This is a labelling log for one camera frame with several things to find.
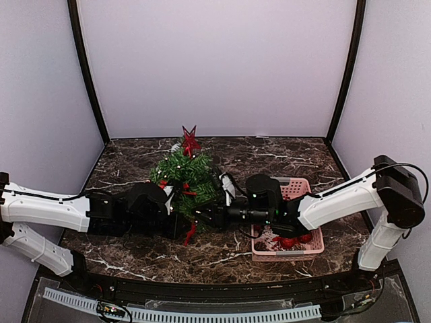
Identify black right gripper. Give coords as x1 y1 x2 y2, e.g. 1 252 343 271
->
191 194 273 232

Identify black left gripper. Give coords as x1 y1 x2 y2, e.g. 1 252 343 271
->
125 210 191 240

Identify red reindeer ornament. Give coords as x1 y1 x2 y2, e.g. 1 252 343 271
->
183 220 199 246

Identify small green christmas tree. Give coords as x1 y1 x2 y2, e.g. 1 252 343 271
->
150 148 219 221

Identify white fairy light string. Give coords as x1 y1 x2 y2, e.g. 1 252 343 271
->
152 153 223 216

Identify pink plastic basket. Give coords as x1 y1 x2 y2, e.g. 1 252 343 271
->
251 177 325 262

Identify red glitter star topper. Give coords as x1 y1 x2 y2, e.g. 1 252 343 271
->
181 125 201 159

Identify red ribbon bow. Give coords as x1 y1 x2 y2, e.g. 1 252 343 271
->
159 180 197 197

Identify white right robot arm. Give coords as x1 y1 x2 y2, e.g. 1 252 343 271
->
192 155 428 292

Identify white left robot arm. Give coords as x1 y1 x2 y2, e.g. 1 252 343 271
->
1 172 183 293

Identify white snowflake ornament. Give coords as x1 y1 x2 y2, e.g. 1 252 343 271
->
254 226 276 251

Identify red ornaments in basket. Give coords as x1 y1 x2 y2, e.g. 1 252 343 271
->
269 234 312 251

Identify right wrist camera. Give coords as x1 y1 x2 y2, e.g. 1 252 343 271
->
212 172 236 207

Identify white perforated cable tray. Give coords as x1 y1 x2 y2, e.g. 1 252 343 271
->
42 287 322 322

